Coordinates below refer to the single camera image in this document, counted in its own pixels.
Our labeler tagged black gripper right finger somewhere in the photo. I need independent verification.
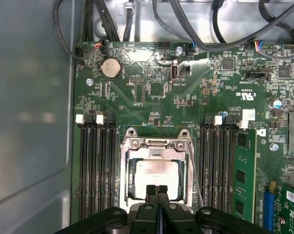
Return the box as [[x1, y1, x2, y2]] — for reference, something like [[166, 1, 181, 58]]
[[157, 185, 272, 234]]

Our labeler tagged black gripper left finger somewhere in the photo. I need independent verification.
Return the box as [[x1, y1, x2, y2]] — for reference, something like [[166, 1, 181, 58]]
[[54, 185, 160, 234]]

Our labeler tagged silver square CPU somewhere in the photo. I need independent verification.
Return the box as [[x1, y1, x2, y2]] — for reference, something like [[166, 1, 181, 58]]
[[133, 160, 181, 199]]

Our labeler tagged thin wire locking lever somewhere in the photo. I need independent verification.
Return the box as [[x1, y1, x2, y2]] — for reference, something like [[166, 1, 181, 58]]
[[187, 145, 205, 208]]

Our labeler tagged metal socket cover frame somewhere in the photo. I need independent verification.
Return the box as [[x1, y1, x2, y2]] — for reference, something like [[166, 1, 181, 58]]
[[124, 138, 193, 208]]

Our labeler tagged black RAM slot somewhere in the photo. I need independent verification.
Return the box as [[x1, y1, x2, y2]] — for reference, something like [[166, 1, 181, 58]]
[[211, 121, 222, 215], [97, 121, 109, 215], [221, 121, 236, 217], [200, 121, 212, 210], [88, 121, 99, 220], [78, 121, 91, 220], [107, 121, 120, 210]]

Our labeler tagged metal CPU socket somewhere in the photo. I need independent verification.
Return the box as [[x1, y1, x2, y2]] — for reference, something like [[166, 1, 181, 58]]
[[119, 126, 195, 210]]

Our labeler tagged blue expansion slot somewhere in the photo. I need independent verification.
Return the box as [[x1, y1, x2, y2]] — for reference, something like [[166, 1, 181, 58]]
[[263, 189, 276, 232]]

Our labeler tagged green RAM stick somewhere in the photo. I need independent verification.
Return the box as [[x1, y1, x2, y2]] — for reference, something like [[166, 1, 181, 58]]
[[234, 129, 257, 226]]

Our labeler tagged green motherboard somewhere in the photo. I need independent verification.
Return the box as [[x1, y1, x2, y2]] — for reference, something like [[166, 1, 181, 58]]
[[70, 40, 294, 234]]

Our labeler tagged black graphics card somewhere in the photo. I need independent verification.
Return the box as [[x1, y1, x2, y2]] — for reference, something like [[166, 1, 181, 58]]
[[271, 179, 294, 234]]

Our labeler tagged internal USB port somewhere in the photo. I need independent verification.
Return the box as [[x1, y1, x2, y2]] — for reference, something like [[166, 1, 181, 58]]
[[170, 64, 179, 82]]

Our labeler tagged silver coin battery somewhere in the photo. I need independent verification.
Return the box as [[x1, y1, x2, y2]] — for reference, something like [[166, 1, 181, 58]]
[[101, 57, 123, 80]]

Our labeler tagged black open PC case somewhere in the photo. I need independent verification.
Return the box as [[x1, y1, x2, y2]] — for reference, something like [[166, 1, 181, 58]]
[[0, 0, 294, 234]]

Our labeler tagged black cable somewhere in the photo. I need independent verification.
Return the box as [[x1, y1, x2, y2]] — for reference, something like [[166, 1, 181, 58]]
[[53, 0, 86, 64], [151, 0, 198, 48], [122, 0, 136, 42], [94, 0, 121, 42], [195, 0, 294, 52]]

